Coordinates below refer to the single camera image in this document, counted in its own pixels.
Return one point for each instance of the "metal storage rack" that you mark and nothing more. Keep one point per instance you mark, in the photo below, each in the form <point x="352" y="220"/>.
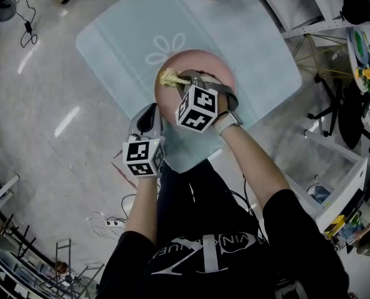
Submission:
<point x="7" y="273"/>

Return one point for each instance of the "person's left forearm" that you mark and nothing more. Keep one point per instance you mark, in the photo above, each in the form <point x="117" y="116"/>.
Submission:
<point x="141" y="210"/>

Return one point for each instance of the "white metal shelf rack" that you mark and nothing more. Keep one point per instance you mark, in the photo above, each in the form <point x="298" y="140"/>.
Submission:
<point x="297" y="8"/>

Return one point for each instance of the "person's right forearm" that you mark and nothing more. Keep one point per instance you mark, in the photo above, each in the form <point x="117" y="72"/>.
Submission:
<point x="253" y="167"/>

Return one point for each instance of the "person's black trousers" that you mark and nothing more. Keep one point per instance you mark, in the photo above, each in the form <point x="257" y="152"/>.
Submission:
<point x="197" y="185"/>

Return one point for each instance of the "person's right hand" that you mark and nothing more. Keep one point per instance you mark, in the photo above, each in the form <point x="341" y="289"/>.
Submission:
<point x="223" y="107"/>

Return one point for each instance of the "green plastic item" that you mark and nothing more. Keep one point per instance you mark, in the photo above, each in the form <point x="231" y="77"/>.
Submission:
<point x="359" y="44"/>

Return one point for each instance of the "white wristwatch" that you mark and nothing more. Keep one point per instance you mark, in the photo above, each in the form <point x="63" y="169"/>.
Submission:
<point x="231" y="120"/>

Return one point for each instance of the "white power strip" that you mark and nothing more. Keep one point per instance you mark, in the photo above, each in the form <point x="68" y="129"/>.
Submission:
<point x="115" y="224"/>

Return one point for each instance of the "yellow artificial flowers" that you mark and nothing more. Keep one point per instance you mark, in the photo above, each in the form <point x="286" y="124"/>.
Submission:
<point x="368" y="73"/>

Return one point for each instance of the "white desk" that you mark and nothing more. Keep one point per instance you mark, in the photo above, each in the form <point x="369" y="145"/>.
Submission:
<point x="344" y="195"/>

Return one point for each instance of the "black office chair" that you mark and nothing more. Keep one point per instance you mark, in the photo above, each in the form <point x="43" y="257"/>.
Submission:
<point x="356" y="117"/>

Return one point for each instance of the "yellow box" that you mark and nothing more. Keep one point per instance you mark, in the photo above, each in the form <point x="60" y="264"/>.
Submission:
<point x="336" y="224"/>

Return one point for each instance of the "pink plate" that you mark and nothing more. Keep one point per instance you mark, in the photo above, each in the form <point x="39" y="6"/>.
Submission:
<point x="203" y="61"/>

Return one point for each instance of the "person's black printed t-shirt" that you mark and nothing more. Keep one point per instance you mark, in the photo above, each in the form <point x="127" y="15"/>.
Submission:
<point x="297" y="244"/>

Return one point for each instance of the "yellow cloth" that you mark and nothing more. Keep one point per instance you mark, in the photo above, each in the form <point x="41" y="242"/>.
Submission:
<point x="167" y="77"/>

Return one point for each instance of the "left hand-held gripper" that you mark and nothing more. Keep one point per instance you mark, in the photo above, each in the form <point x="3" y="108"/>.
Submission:
<point x="141" y="154"/>

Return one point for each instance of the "light blue flower-print tablecloth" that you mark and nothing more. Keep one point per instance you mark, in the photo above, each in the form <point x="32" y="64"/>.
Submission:
<point x="116" y="51"/>

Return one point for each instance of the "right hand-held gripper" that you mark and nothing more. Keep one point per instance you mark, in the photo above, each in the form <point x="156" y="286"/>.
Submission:
<point x="197" y="107"/>

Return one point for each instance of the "black bag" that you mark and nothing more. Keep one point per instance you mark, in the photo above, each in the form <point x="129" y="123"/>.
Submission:
<point x="359" y="9"/>

